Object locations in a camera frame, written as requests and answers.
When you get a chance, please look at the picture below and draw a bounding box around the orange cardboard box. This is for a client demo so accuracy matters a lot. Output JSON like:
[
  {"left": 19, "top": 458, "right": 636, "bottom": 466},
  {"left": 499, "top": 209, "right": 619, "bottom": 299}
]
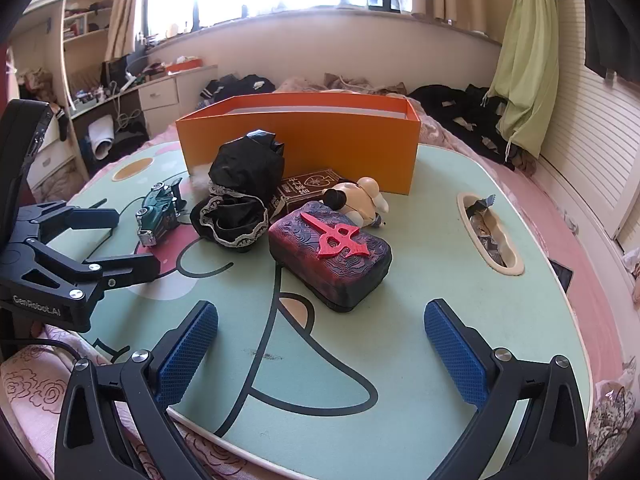
[{"left": 175, "top": 91, "right": 422, "bottom": 196}]

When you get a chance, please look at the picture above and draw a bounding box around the white desk with drawers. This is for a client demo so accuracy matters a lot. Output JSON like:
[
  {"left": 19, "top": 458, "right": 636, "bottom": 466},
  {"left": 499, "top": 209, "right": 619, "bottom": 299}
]
[{"left": 70, "top": 64, "right": 219, "bottom": 131}]

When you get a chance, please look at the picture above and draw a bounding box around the black hanging garment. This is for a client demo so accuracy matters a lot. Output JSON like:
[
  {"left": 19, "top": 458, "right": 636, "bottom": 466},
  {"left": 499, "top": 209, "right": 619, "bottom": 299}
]
[{"left": 582, "top": 0, "right": 640, "bottom": 91}]

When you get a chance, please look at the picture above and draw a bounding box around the cream dog figurine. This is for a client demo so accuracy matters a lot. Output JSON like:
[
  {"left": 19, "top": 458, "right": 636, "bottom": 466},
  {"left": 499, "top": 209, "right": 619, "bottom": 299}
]
[{"left": 321, "top": 176, "right": 390, "bottom": 229}]

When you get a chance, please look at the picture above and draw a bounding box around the black lace trimmed cloth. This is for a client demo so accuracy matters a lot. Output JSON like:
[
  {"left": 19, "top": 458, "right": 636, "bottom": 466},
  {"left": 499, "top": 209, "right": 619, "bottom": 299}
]
[{"left": 190, "top": 130, "right": 286, "bottom": 251}]

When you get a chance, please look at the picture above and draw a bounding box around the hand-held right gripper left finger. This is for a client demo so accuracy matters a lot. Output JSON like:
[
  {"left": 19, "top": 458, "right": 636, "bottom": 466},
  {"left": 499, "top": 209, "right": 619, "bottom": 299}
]
[{"left": 54, "top": 300, "right": 220, "bottom": 480}]

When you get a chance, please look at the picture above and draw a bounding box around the white cable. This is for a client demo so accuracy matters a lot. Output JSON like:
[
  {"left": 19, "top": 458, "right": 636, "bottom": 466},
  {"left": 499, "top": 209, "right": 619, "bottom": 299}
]
[{"left": 116, "top": 94, "right": 147, "bottom": 133}]

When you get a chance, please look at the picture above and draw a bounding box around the white bookshelf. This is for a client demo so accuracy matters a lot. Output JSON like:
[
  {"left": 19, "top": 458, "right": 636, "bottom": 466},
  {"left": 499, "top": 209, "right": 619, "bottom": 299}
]
[{"left": 62, "top": 2, "right": 113, "bottom": 43}]

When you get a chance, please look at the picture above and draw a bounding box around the dark red embossed case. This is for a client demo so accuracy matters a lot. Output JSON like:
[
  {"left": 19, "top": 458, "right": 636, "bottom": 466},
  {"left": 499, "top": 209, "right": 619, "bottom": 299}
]
[{"left": 268, "top": 200, "right": 392, "bottom": 313}]

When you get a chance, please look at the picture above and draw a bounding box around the pink rose print quilt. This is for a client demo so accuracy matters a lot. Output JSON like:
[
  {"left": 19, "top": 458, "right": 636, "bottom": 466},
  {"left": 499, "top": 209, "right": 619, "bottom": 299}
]
[{"left": 0, "top": 325, "right": 281, "bottom": 480}]

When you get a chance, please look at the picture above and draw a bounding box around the beige knit garment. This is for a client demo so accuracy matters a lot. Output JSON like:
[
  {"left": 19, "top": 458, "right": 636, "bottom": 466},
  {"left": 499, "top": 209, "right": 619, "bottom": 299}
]
[{"left": 322, "top": 72, "right": 408, "bottom": 93}]

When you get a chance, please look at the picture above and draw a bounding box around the rolled white mat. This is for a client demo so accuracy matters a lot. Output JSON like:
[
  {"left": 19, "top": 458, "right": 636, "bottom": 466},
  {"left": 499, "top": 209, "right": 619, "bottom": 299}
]
[{"left": 89, "top": 117, "right": 117, "bottom": 161}]

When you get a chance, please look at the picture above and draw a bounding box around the black computer monitor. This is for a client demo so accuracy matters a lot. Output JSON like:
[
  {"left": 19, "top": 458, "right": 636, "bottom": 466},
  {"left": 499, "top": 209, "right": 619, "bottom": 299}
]
[{"left": 102, "top": 59, "right": 128, "bottom": 95}]

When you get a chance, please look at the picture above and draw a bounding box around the green toy car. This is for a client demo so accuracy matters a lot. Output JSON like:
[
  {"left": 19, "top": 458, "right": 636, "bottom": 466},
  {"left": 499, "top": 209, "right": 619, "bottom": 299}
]
[{"left": 135, "top": 178, "right": 188, "bottom": 247}]

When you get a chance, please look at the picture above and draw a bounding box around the light green hanging garment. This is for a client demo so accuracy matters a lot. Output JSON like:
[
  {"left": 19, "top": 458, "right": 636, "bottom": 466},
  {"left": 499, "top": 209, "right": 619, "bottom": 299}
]
[{"left": 492, "top": 0, "right": 561, "bottom": 161}]

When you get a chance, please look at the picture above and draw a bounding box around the brown patterned card box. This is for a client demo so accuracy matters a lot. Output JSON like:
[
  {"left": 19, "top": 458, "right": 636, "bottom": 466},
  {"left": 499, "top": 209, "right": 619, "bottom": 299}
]
[{"left": 270, "top": 167, "right": 343, "bottom": 221}]

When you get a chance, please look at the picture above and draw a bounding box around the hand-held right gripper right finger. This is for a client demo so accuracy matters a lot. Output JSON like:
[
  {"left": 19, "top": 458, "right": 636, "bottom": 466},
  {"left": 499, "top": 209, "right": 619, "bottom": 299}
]
[{"left": 423, "top": 298, "right": 590, "bottom": 480}]

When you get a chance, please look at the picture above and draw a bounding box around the green cartoon print desktop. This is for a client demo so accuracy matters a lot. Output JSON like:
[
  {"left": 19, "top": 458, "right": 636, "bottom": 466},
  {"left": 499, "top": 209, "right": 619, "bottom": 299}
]
[{"left": 64, "top": 139, "right": 593, "bottom": 480}]

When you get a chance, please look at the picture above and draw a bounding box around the pile of crumpled wrappers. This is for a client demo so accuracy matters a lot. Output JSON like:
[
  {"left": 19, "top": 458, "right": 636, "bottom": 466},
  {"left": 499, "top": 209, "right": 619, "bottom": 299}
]
[{"left": 465, "top": 195, "right": 518, "bottom": 268}]

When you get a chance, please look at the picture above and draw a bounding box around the orange tray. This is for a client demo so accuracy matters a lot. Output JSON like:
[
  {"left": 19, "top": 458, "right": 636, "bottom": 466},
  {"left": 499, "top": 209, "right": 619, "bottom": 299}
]
[{"left": 165, "top": 57, "right": 204, "bottom": 75}]

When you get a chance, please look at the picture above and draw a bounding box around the black smartphone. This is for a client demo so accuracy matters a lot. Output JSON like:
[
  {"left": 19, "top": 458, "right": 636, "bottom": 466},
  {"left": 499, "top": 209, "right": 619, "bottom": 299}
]
[{"left": 548, "top": 258, "right": 575, "bottom": 293}]

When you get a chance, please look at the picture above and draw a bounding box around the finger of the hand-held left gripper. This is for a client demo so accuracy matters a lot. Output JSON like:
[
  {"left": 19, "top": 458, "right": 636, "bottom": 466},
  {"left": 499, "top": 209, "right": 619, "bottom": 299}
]
[
  {"left": 10, "top": 201, "right": 121, "bottom": 257},
  {"left": 0, "top": 240, "right": 161, "bottom": 306}
]

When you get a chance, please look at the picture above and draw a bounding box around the white slatted closet door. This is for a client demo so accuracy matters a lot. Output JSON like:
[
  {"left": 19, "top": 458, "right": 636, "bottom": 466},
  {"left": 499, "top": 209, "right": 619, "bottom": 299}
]
[{"left": 540, "top": 50, "right": 640, "bottom": 251}]

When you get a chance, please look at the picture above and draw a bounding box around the black cable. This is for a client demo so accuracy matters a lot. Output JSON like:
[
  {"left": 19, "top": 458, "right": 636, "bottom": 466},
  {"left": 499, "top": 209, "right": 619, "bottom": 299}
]
[{"left": 0, "top": 337, "right": 87, "bottom": 363}]

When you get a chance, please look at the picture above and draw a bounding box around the black striped clothes pile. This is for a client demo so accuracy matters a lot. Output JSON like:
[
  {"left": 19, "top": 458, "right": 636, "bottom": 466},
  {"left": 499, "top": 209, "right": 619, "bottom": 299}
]
[{"left": 200, "top": 74, "right": 276, "bottom": 106}]

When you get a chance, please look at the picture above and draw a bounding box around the black white patterned cloth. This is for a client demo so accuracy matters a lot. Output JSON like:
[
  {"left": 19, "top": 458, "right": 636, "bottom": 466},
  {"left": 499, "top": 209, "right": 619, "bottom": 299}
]
[{"left": 587, "top": 360, "right": 640, "bottom": 480}]

